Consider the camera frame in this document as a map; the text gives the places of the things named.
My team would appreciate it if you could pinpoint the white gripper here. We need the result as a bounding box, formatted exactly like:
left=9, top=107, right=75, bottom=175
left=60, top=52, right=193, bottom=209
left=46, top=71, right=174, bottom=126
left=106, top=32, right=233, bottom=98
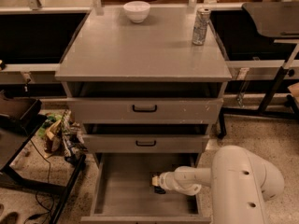
left=151, top=172, right=175, bottom=190

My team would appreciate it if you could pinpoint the dark blue rxbar wrapper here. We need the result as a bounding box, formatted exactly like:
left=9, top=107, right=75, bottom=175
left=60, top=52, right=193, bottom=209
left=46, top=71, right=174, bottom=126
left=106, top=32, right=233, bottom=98
left=152, top=174, right=165, bottom=194

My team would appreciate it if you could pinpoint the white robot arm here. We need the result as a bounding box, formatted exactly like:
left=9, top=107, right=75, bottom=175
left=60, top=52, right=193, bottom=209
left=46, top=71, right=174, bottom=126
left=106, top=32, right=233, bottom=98
left=152, top=146, right=285, bottom=224

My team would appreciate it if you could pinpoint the grey bottom drawer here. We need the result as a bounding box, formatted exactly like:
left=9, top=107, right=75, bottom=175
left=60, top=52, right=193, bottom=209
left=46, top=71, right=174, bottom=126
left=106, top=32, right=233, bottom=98
left=81, top=153, right=211, bottom=224

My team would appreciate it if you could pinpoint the grey drawer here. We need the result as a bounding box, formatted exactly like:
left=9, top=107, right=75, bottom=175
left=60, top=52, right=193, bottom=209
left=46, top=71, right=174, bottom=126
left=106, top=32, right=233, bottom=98
left=67, top=82, right=223, bottom=124
left=81, top=153, right=211, bottom=224
left=83, top=124, right=209, bottom=153

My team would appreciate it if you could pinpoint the grey middle drawer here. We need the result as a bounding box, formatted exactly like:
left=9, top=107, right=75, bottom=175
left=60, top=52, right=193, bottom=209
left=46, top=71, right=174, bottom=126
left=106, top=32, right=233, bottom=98
left=83, top=124, right=209, bottom=153

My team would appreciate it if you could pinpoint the grey drawer cabinet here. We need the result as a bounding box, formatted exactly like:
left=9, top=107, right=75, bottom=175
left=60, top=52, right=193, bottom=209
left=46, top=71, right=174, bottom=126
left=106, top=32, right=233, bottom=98
left=55, top=5, right=234, bottom=224

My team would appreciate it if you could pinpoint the grey top drawer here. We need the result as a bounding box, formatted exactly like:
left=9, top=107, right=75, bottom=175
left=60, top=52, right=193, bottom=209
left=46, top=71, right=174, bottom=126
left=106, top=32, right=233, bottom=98
left=67, top=82, right=223, bottom=124

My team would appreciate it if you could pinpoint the pile of snack bags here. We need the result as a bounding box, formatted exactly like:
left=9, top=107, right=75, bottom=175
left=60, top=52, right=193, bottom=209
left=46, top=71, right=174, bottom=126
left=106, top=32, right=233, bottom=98
left=38, top=109, right=86, bottom=166

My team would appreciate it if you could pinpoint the black cart on left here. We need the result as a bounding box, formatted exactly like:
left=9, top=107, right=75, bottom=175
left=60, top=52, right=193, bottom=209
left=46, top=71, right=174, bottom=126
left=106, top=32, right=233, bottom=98
left=0, top=91, right=86, bottom=224

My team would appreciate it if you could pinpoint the white ceramic bowl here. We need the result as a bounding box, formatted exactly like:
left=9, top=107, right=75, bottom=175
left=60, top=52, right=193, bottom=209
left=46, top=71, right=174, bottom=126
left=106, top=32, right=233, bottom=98
left=123, top=1, right=150, bottom=23

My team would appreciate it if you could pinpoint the silver drink can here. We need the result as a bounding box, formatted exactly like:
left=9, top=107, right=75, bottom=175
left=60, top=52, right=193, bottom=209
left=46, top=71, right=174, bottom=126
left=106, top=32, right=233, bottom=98
left=192, top=8, right=211, bottom=46

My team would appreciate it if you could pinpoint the black cable on floor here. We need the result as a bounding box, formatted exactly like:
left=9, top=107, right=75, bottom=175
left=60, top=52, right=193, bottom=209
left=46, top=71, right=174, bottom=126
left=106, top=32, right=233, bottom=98
left=21, top=124, right=57, bottom=224

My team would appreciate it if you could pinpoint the aluminium frame rail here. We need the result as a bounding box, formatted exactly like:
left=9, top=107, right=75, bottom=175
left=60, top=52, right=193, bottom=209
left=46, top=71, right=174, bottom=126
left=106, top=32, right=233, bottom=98
left=0, top=63, right=59, bottom=85

